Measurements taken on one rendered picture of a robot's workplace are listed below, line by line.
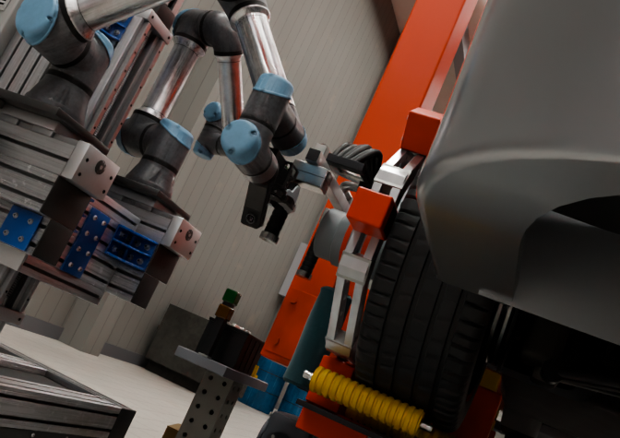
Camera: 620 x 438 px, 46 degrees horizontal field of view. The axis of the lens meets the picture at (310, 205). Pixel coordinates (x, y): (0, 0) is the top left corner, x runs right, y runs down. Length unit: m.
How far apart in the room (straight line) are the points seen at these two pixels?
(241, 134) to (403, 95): 1.08
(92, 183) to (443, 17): 1.32
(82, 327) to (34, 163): 5.22
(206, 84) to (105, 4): 5.57
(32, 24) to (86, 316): 5.33
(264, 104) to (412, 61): 1.09
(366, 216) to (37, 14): 0.85
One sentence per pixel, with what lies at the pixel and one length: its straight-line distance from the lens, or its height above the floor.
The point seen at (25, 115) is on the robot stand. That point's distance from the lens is 1.81.
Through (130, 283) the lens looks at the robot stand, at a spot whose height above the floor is 0.55.
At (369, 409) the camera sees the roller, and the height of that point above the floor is 0.50.
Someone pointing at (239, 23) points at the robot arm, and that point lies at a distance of 1.70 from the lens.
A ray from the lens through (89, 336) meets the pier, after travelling 6.85.
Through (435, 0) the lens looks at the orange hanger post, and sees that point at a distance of 2.55.
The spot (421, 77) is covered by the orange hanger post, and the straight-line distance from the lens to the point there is 2.39.
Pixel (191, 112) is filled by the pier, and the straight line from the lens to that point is 7.15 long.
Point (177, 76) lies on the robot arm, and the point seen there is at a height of 1.21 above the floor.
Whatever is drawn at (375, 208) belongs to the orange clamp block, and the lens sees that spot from 1.43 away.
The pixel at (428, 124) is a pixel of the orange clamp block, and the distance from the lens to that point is 1.64.
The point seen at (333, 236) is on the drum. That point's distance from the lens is 1.74.
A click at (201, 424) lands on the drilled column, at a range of 2.37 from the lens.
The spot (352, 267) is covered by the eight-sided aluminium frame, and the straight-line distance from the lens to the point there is 1.49.
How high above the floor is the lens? 0.48
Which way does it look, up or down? 13 degrees up
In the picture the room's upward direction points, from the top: 24 degrees clockwise
